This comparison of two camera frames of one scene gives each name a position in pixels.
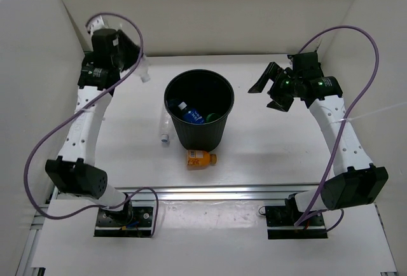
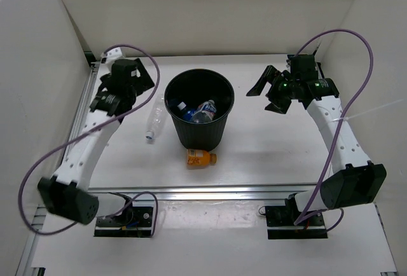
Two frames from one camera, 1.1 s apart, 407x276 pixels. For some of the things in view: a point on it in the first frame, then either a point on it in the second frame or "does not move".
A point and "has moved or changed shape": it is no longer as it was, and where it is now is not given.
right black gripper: x=271 y=72 does not move
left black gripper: x=131 y=48 → x=144 y=82
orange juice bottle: x=200 y=158 does not move
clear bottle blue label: x=191 y=115 has moved or changed shape
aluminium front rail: x=215 y=192 does not move
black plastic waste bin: x=206 y=91 does not move
